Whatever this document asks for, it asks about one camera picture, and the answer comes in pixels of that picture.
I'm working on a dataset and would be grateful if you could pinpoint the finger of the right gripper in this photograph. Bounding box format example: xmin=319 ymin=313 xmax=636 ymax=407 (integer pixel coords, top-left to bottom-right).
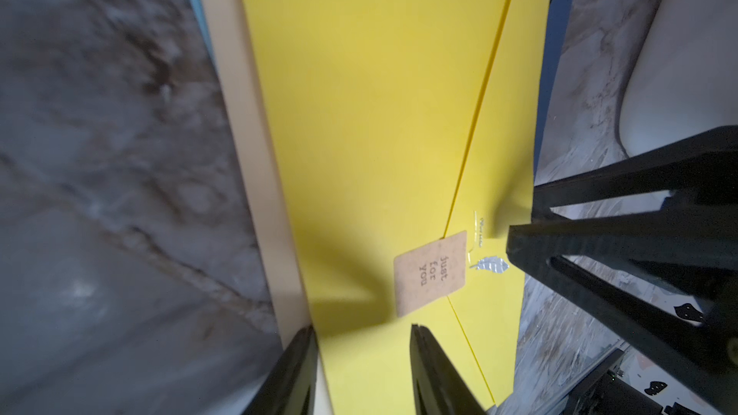
xmin=507 ymin=206 xmax=737 ymax=409
xmin=532 ymin=125 xmax=737 ymax=222

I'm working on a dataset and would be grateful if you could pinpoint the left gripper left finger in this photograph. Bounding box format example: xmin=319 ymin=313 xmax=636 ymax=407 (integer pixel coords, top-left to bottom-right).
xmin=241 ymin=326 xmax=318 ymax=415

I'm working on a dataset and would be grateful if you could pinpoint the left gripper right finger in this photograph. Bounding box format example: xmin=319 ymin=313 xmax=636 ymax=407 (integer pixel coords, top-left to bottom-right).
xmin=409 ymin=324 xmax=485 ymax=415

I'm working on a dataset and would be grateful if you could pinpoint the white storage box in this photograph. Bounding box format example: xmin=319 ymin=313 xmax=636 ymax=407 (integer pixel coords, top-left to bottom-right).
xmin=618 ymin=0 xmax=737 ymax=157

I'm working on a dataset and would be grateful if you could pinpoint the yellow envelope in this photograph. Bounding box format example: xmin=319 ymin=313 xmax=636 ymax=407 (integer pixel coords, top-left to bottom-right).
xmin=243 ymin=0 xmax=550 ymax=414

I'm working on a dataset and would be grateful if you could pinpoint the tan envelope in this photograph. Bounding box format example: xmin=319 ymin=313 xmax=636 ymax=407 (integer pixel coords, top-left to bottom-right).
xmin=189 ymin=0 xmax=336 ymax=415

